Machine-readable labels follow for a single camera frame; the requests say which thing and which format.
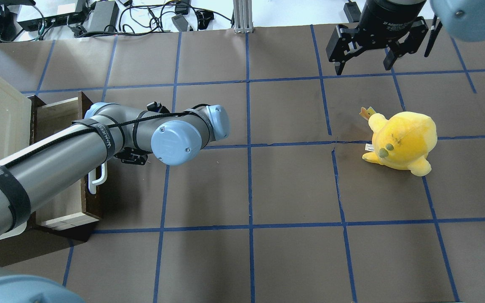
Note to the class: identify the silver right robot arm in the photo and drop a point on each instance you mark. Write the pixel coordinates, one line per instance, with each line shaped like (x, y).
(462, 19)

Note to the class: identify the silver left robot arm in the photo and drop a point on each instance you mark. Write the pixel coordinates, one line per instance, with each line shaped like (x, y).
(34, 175)

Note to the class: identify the dark wooden drawer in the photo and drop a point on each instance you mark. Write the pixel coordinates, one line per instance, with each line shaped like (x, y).
(68, 218)

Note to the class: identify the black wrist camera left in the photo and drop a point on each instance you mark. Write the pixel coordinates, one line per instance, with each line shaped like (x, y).
(157, 107)

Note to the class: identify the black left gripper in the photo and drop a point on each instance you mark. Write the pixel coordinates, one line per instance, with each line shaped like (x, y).
(131, 157)

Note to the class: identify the aluminium frame post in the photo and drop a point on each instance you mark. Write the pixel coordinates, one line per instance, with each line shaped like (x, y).
(242, 16)

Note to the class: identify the black network switch box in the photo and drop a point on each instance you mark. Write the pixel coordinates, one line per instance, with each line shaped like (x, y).
(52, 12)

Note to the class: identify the grey power brick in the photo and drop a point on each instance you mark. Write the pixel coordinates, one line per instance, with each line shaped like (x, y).
(103, 16)

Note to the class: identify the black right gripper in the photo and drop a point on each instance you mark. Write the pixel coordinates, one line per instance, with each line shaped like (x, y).
(383, 19)

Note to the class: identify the yellow plush dinosaur toy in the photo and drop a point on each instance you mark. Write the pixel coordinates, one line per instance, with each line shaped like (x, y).
(402, 142)

